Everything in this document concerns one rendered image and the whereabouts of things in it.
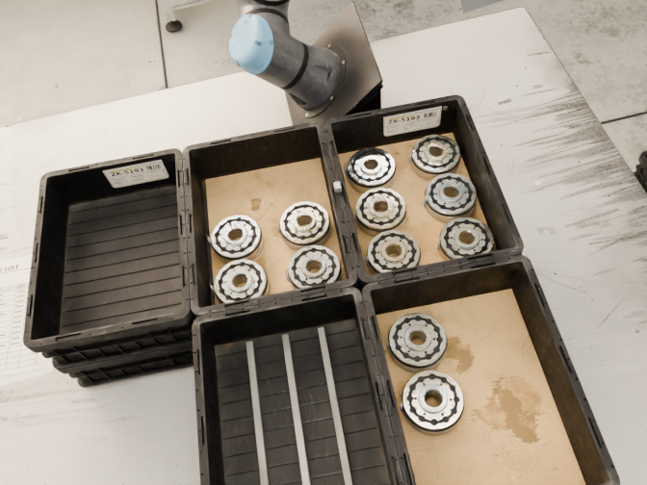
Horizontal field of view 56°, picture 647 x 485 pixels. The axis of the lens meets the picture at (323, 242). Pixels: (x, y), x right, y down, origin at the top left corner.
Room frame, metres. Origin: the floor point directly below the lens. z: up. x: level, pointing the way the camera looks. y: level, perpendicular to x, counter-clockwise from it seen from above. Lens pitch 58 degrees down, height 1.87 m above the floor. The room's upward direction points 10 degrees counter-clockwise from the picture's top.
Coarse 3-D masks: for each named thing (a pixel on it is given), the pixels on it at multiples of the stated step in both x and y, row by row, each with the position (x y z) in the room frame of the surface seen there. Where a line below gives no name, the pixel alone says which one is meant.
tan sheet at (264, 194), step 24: (264, 168) 0.87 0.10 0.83; (288, 168) 0.86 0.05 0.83; (312, 168) 0.85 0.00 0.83; (216, 192) 0.83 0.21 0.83; (240, 192) 0.82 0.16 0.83; (264, 192) 0.81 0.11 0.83; (288, 192) 0.79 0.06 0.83; (312, 192) 0.78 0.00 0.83; (216, 216) 0.77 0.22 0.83; (264, 216) 0.75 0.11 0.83; (264, 240) 0.69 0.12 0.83; (336, 240) 0.66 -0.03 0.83; (216, 264) 0.65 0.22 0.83; (264, 264) 0.63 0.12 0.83; (288, 264) 0.62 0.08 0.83; (288, 288) 0.57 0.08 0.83
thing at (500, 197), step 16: (448, 96) 0.89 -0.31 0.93; (368, 112) 0.89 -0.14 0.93; (384, 112) 0.88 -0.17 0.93; (464, 112) 0.84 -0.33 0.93; (480, 144) 0.75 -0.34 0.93; (336, 160) 0.78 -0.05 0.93; (480, 160) 0.72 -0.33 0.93; (336, 176) 0.74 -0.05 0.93; (496, 192) 0.63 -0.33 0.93; (352, 224) 0.62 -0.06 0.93; (512, 224) 0.56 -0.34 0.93; (352, 240) 0.59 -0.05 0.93; (512, 240) 0.53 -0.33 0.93; (480, 256) 0.51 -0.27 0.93; (496, 256) 0.50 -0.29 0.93; (384, 272) 0.51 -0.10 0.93; (416, 272) 0.50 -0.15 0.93
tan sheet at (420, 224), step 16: (400, 144) 0.87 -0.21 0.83; (400, 160) 0.83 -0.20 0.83; (400, 176) 0.79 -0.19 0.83; (416, 176) 0.78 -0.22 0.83; (464, 176) 0.76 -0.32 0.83; (352, 192) 0.76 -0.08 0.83; (400, 192) 0.74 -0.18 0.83; (416, 192) 0.74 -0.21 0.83; (352, 208) 0.73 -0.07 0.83; (416, 208) 0.70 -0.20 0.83; (480, 208) 0.67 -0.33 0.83; (416, 224) 0.66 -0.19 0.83; (432, 224) 0.65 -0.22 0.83; (368, 240) 0.64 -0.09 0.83; (416, 240) 0.62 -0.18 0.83; (432, 240) 0.62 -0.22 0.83; (432, 256) 0.58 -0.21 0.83; (368, 272) 0.57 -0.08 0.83
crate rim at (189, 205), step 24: (192, 144) 0.89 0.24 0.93; (216, 144) 0.88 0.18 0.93; (192, 192) 0.76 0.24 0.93; (336, 192) 0.70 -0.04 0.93; (192, 216) 0.70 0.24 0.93; (336, 216) 0.64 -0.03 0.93; (192, 240) 0.65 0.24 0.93; (192, 264) 0.60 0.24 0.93; (192, 288) 0.55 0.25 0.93; (312, 288) 0.50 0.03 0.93; (336, 288) 0.49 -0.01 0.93; (216, 312) 0.49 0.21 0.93
